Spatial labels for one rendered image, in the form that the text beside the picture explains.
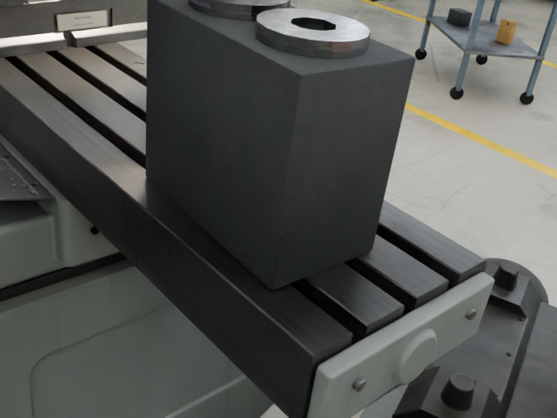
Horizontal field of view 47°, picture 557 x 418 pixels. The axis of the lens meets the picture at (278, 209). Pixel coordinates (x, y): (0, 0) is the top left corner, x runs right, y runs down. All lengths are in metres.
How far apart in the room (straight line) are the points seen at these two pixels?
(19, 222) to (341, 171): 0.44
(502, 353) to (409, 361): 0.62
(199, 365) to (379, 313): 0.67
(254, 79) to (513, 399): 0.79
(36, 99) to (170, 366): 0.50
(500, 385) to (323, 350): 0.65
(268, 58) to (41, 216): 0.45
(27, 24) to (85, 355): 0.49
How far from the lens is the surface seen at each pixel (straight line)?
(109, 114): 0.83
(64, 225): 0.82
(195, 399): 1.22
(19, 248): 0.84
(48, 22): 1.06
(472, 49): 4.09
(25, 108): 0.86
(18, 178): 0.84
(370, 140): 0.52
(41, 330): 0.91
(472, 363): 1.13
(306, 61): 0.47
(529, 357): 1.23
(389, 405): 1.29
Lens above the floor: 1.31
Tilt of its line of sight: 31 degrees down
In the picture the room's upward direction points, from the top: 8 degrees clockwise
